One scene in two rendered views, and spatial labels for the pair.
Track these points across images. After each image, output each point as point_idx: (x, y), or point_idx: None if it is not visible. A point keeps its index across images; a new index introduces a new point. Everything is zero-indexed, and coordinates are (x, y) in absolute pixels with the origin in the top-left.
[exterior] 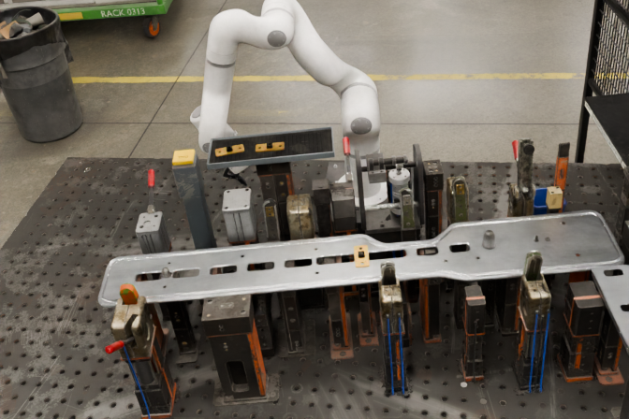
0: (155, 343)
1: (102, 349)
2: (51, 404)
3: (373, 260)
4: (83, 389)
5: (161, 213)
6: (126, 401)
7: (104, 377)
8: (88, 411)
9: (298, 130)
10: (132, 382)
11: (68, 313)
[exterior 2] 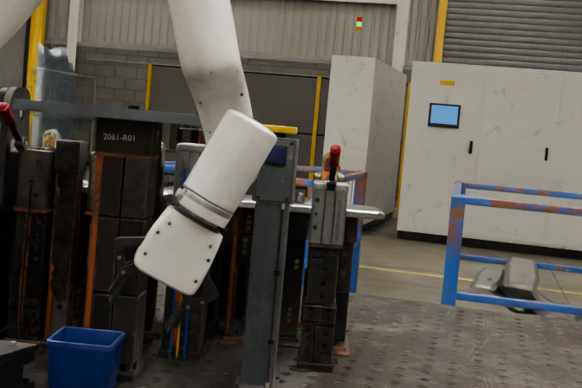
0: None
1: (410, 356)
2: (449, 339)
3: None
4: (415, 339)
5: (314, 182)
6: (355, 328)
7: (393, 341)
8: (397, 330)
9: (74, 104)
10: (354, 335)
11: (494, 386)
